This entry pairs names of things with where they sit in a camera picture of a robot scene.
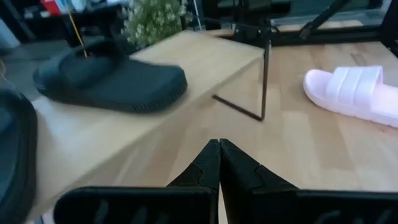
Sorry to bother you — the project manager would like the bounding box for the yellow cable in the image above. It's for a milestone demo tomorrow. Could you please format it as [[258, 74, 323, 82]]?
[[65, 4, 89, 59]]

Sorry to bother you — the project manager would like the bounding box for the black slide sandal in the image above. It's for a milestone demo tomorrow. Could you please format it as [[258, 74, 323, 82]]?
[[32, 39, 188, 114], [0, 89, 39, 224]]

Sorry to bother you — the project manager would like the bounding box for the wooden shelf with black frame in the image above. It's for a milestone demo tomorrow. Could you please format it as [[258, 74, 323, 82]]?
[[26, 29, 272, 220]]

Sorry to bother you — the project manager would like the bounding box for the pink slide sandal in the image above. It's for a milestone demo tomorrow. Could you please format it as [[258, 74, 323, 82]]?
[[302, 65, 398, 129]]

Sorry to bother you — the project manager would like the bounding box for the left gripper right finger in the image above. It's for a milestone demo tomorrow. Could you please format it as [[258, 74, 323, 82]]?
[[219, 138, 398, 224]]

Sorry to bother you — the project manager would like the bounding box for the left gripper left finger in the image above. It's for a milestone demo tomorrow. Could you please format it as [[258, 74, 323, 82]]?
[[53, 139, 221, 224]]

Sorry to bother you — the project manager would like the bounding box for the potted plant with white flowers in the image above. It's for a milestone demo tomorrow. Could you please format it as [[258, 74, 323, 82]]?
[[120, 0, 190, 47]]

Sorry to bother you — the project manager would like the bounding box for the black aluminium rig frame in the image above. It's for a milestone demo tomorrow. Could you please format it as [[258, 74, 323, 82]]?
[[198, 0, 398, 58]]

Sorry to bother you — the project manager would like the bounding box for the red box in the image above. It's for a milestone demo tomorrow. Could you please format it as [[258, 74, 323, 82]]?
[[39, 0, 63, 16]]

